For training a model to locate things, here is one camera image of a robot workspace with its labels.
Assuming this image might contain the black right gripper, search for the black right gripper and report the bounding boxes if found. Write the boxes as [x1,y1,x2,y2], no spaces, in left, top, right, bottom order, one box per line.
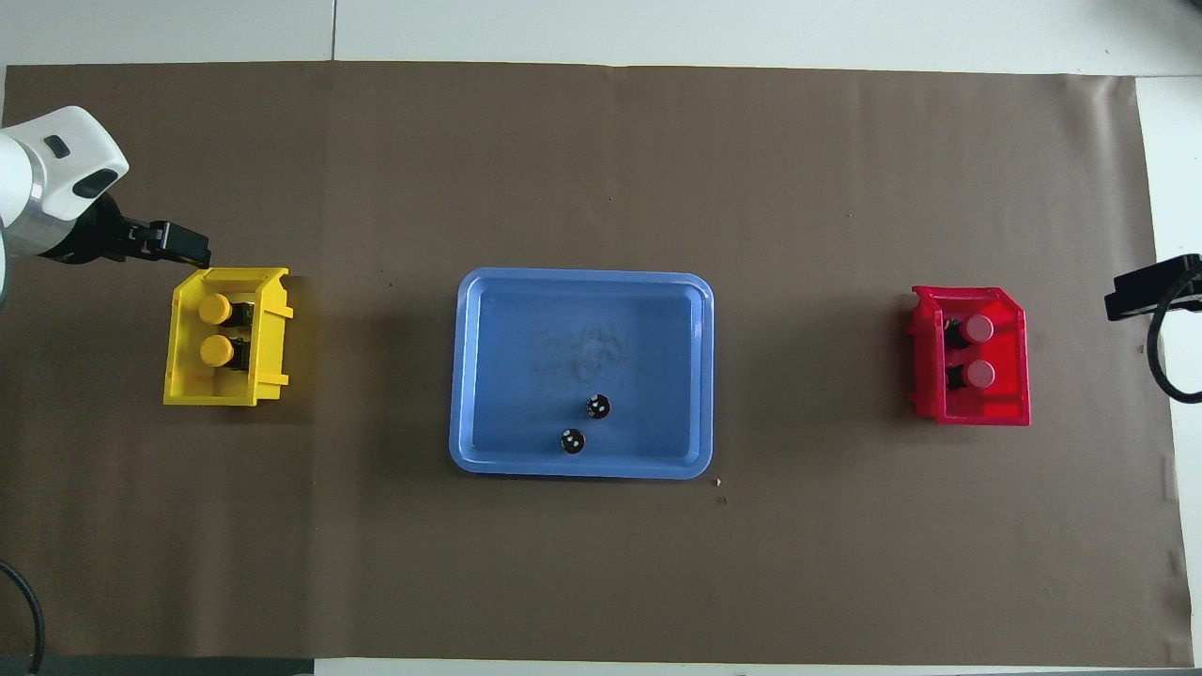
[1104,253,1202,322]

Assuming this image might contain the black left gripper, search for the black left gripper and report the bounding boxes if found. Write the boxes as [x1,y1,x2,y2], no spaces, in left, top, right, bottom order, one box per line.
[61,192,212,270]

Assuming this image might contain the yellow push button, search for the yellow push button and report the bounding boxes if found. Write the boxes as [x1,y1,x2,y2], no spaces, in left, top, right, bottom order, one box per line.
[199,335,253,370]
[198,293,254,328]

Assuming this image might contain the red push button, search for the red push button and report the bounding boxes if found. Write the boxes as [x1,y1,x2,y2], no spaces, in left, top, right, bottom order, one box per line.
[944,314,995,346]
[944,360,996,392]

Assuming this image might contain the yellow plastic bin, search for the yellow plastic bin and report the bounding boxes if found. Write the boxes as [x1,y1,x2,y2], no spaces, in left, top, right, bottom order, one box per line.
[163,267,294,407]

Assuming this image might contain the red plastic bin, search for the red plastic bin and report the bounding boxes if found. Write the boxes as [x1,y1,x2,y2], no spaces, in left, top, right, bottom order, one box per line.
[907,285,1032,427]

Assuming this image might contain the blue plastic tray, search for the blue plastic tray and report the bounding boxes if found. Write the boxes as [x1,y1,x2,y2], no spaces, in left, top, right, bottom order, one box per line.
[449,269,715,481]

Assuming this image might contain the brown paper table mat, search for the brown paper table mat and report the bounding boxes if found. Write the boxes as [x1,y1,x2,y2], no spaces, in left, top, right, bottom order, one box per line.
[0,62,1194,666]

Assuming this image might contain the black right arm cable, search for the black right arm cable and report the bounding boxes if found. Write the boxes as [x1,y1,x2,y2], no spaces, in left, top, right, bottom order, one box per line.
[1146,274,1202,406]

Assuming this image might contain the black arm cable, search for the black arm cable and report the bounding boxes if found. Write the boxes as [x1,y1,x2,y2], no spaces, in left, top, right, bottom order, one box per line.
[1146,274,1202,406]
[0,561,47,676]

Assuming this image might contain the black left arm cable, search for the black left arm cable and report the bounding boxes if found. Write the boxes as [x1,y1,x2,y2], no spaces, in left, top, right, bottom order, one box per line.
[0,561,47,676]

